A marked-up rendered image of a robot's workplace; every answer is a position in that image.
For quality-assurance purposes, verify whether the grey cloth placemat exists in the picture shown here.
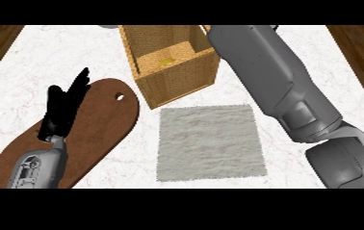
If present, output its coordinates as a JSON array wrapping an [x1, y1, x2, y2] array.
[[155, 104, 269, 183]]

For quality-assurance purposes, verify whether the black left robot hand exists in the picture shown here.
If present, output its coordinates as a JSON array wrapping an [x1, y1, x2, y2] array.
[[36, 66, 91, 142]]

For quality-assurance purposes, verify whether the brown wooden panel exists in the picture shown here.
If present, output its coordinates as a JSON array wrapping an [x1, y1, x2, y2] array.
[[325, 25, 364, 89], [0, 25, 25, 62]]

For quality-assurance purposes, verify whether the wicker basket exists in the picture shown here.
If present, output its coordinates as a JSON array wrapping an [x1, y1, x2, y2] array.
[[116, 25, 221, 111]]

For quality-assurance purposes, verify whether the brown wooden cutting board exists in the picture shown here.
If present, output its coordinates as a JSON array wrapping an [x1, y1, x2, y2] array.
[[0, 77, 140, 190]]

